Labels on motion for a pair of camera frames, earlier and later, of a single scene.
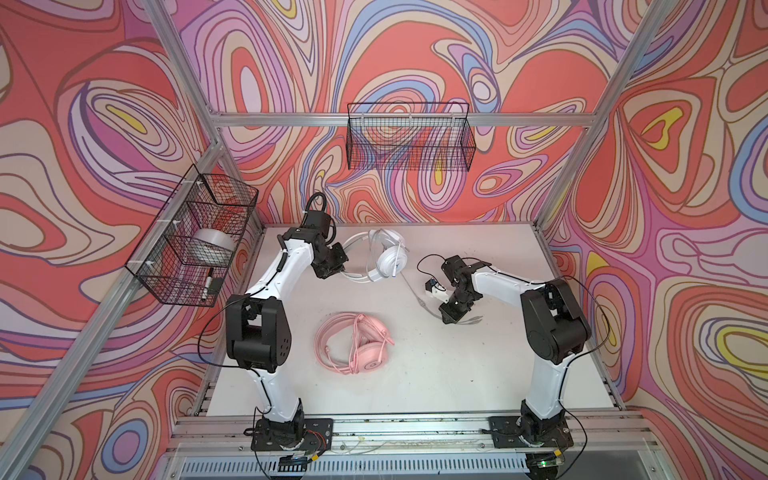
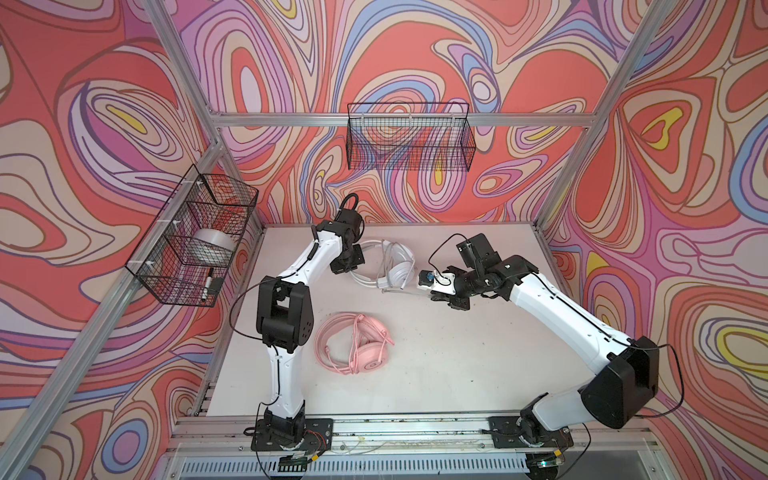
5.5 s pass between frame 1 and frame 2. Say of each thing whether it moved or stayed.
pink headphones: stayed
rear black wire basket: stayed
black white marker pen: stayed
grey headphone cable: moved
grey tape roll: stayed
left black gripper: moved
